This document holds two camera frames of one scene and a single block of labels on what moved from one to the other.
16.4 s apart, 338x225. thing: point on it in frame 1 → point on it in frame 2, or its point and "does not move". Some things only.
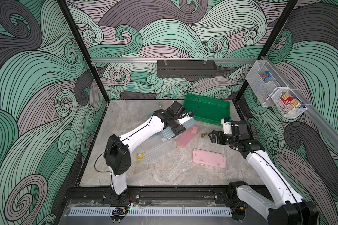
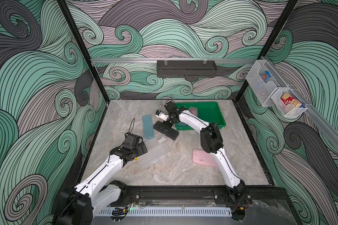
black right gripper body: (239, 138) → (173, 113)
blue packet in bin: (265, 75) does not move
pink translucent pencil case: (187, 135) → (194, 110)
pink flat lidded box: (208, 158) does not move
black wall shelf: (186, 69) does not move
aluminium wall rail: (174, 60) does not move
